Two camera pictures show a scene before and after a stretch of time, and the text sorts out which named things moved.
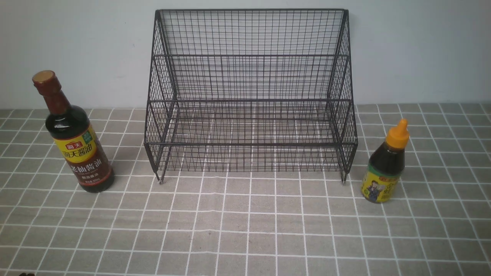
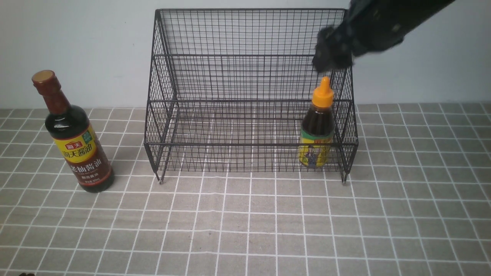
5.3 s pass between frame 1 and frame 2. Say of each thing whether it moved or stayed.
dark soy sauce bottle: stayed
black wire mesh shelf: stayed
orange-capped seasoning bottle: moved
